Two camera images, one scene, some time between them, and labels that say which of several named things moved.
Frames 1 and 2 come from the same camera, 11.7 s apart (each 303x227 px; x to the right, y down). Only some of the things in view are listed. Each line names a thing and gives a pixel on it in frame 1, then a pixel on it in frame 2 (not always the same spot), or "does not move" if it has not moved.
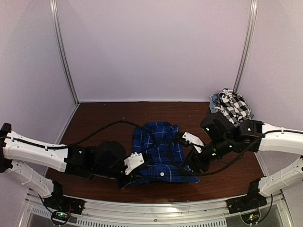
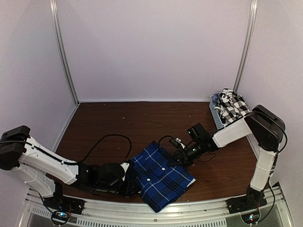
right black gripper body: (194, 158) to (188, 157)
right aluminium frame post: (251, 28) does not move
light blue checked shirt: (215, 99) does not move
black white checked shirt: (233, 106) does not move
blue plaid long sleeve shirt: (159, 144) to (158, 184)
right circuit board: (250, 218) does not move
